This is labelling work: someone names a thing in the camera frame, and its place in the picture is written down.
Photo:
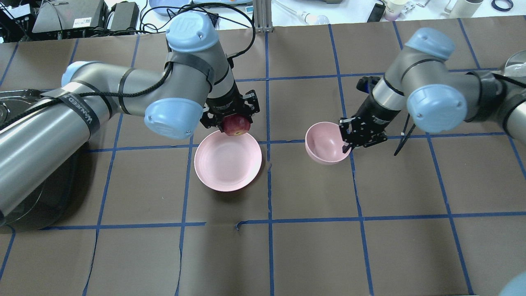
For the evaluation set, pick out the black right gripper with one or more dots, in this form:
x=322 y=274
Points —
x=373 y=111

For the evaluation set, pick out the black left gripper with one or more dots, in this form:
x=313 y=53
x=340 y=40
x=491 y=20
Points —
x=225 y=102

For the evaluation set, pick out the red apple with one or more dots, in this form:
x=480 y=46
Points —
x=235 y=125

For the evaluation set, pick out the pink bowl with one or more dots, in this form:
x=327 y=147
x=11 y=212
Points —
x=324 y=144

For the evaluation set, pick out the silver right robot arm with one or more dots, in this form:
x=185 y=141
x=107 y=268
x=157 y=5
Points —
x=438 y=100

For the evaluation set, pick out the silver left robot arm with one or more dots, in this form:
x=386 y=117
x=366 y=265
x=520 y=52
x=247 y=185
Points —
x=197 y=86

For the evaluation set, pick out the pink plate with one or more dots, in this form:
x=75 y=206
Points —
x=227 y=163

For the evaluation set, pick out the light blue plate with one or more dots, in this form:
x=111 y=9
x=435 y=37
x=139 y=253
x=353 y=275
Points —
x=166 y=7

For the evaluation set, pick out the white paper cup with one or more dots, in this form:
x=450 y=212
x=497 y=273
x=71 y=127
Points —
x=393 y=9

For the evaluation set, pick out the black power brick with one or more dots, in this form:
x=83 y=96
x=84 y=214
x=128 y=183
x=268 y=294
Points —
x=124 y=16

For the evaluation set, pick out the dark grey rice cooker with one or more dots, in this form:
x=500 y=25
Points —
x=33 y=205

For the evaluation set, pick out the black computer case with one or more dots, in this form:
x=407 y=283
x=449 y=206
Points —
x=70 y=15

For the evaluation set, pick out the aluminium frame post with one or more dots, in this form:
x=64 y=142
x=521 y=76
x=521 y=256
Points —
x=262 y=15

